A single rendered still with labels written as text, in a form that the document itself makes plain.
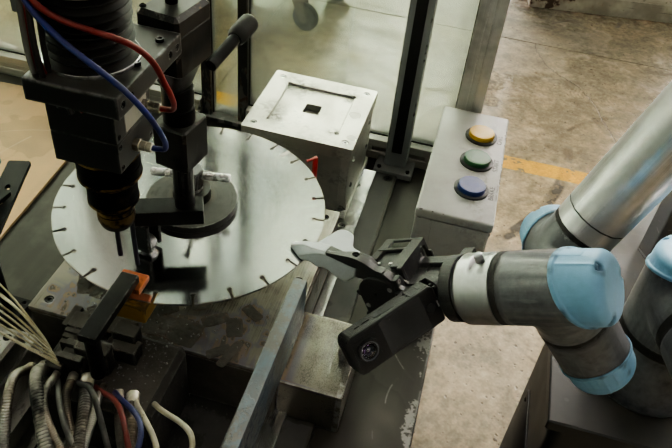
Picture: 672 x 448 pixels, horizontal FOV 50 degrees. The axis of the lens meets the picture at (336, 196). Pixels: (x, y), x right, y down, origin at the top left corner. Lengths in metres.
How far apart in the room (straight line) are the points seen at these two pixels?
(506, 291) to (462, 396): 1.23
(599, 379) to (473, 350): 1.24
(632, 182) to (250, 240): 0.43
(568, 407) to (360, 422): 0.28
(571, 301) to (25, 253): 0.80
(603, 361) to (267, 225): 0.40
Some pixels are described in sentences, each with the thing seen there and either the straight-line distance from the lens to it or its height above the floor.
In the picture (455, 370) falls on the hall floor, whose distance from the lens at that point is 1.97.
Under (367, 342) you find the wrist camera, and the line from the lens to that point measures 0.74.
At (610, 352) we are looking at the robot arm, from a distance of 0.78.
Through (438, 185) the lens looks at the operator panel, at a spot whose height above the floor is 0.90.
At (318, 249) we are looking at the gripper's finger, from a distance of 0.81.
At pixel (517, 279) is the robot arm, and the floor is 1.06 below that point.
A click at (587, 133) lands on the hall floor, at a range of 3.00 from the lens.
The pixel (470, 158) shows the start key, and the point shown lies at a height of 0.91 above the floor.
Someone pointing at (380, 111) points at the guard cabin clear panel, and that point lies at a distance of 1.29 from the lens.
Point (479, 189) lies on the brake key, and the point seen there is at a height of 0.91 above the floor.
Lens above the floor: 1.54
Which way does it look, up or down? 40 degrees down
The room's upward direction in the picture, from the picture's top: 6 degrees clockwise
